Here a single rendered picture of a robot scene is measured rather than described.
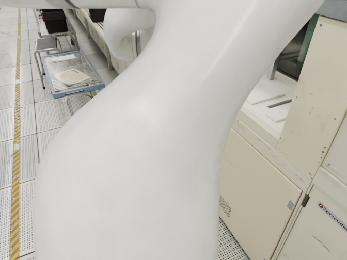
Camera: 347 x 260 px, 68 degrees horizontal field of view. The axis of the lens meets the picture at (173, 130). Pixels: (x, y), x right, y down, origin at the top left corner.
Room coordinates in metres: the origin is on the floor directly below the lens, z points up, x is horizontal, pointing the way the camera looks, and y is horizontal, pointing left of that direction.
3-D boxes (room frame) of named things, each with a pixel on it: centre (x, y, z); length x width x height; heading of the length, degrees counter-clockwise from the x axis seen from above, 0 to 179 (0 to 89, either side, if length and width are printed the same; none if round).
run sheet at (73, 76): (2.09, 0.90, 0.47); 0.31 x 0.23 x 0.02; 47
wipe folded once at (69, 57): (2.50, 1.11, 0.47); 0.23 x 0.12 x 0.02; 122
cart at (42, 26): (3.79, 1.67, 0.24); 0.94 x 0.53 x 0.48; 25
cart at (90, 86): (2.26, 0.96, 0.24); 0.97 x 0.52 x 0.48; 28
